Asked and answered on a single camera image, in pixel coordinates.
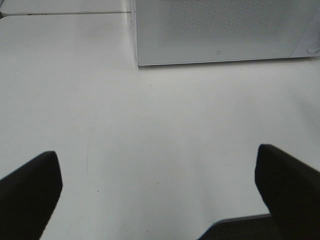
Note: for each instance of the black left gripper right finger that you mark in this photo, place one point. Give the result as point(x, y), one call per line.
point(291, 191)

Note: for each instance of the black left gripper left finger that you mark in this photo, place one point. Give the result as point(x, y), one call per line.
point(28, 197)

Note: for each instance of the white microwave oven body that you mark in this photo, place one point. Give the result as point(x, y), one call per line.
point(315, 37)

